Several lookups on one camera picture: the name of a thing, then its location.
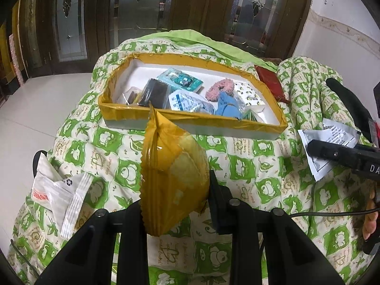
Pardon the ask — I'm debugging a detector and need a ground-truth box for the white red label packet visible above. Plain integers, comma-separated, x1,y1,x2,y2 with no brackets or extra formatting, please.
31,151,92,239

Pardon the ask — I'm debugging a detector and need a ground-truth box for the white lemon print tissue pack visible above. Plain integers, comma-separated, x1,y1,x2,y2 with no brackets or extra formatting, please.
233,82,266,107

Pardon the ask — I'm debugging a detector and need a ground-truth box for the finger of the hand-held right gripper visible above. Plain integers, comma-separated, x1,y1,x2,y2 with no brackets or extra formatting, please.
307,140,360,168

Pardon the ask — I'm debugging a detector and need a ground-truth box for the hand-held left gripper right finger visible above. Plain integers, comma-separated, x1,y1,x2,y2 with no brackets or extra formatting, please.
209,170,339,285

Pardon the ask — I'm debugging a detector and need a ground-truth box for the yellow cracker packet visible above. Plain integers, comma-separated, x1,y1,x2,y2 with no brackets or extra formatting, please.
139,102,210,237

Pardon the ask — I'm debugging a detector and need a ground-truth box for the blue cartoon tissue pack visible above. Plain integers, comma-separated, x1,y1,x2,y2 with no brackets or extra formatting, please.
156,68,204,93

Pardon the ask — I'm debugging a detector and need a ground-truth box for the white printed foil pouch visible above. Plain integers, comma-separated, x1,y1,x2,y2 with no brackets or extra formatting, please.
298,118,361,181
168,89,215,115

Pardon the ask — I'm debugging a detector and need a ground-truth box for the black cable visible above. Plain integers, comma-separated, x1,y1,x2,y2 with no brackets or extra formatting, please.
289,206,380,218
10,239,33,271

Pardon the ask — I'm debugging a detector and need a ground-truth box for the red booklet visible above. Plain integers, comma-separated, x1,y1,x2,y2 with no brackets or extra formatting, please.
255,65,290,104

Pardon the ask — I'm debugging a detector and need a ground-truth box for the person's right hand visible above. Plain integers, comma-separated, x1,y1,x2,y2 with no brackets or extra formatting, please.
361,188,380,241

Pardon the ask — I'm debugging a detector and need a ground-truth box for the green white printed blanket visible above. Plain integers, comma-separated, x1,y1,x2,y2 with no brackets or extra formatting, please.
6,30,380,285

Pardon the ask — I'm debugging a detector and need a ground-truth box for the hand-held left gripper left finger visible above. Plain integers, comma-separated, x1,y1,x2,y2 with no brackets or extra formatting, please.
34,201,149,285

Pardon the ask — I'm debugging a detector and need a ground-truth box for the pink fluffy scrunchie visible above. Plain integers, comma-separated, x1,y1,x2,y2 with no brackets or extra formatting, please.
205,79,236,101

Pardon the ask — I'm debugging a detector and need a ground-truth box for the clear bag of coloured sticks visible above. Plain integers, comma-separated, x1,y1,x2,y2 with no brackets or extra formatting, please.
120,86,146,106

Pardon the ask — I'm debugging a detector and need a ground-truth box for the wooden glass panel door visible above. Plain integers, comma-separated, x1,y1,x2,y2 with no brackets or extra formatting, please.
38,0,173,75
172,0,317,60

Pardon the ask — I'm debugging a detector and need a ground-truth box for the yellow-taped white cardboard box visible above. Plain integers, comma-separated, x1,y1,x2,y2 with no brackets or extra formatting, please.
98,53,288,139

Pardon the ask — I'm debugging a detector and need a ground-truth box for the yellow leaning board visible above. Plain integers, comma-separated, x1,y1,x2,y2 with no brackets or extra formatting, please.
0,0,30,86

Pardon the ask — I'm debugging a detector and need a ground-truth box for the blue terry towel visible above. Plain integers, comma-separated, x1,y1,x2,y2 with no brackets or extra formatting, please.
214,91,245,117

